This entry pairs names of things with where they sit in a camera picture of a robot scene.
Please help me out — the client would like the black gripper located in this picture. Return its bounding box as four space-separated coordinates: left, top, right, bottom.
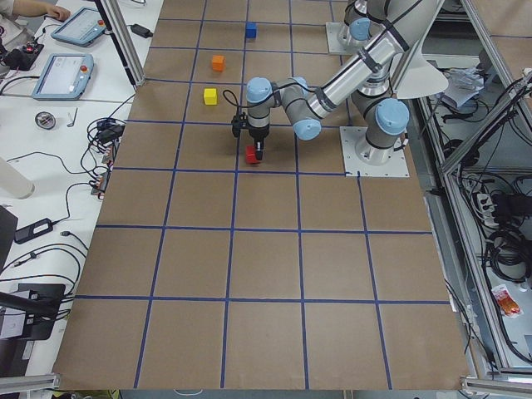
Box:
231 114 269 161

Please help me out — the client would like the red block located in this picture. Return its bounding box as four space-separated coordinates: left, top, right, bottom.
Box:
245 145 261 165

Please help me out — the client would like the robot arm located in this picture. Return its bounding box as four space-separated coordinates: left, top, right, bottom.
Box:
231 0 441 162
344 0 371 42

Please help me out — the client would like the yellow block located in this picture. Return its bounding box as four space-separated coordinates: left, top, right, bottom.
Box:
203 87 218 106

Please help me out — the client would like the orange block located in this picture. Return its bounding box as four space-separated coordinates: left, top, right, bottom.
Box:
211 55 226 72

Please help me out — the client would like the blue block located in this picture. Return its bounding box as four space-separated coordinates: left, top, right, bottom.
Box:
245 22 258 40

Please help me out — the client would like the lower teach pendant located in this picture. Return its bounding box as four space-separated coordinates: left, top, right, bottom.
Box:
32 53 94 101

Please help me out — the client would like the teach pendant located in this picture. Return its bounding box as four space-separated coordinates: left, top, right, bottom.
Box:
32 53 94 101
51 7 106 47

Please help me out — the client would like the upper teach pendant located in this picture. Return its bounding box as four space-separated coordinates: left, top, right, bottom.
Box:
51 7 106 47

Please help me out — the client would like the round metal tin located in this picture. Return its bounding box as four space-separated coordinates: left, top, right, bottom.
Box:
34 111 57 130

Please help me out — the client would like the black power adapter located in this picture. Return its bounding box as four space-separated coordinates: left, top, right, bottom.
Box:
14 218 54 244

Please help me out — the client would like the white paper roll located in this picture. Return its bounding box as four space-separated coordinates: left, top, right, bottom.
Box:
0 158 35 200

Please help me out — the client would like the red snack packet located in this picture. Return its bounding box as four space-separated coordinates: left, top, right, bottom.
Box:
491 284 522 318

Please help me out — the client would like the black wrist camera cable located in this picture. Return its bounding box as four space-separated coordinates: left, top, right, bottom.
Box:
222 89 250 121

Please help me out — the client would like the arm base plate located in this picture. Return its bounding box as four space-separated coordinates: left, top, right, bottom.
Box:
325 22 363 55
339 126 409 178

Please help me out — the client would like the aluminium frame post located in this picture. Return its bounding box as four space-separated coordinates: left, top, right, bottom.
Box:
95 0 145 87

